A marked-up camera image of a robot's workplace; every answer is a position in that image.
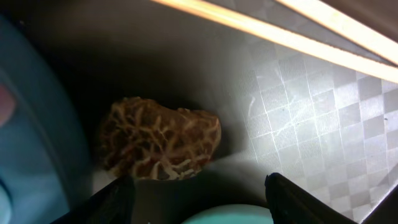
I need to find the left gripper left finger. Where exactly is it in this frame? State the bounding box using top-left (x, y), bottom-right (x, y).
top-left (52, 175), bottom-right (136, 224)

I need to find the dark blue plate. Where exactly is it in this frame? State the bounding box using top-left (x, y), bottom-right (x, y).
top-left (1, 18), bottom-right (92, 223)

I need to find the right wooden chopstick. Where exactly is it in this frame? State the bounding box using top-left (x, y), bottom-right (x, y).
top-left (277, 0), bottom-right (397, 64)

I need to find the light blue bowl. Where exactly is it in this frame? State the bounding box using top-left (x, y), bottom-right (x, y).
top-left (182, 204), bottom-right (274, 224)

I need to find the pink cup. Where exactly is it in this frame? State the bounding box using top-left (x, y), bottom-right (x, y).
top-left (0, 85), bottom-right (16, 126)

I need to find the wooden chopstick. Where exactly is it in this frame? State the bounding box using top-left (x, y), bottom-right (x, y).
top-left (277, 0), bottom-right (397, 64)
top-left (154, 0), bottom-right (397, 83)

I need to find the left wooden chopstick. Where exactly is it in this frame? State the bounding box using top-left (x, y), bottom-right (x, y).
top-left (154, 0), bottom-right (397, 83)

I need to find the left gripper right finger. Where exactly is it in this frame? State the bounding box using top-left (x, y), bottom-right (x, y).
top-left (264, 172), bottom-right (356, 224)

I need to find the brown shiitake mushroom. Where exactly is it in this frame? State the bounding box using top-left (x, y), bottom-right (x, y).
top-left (93, 97), bottom-right (222, 181)

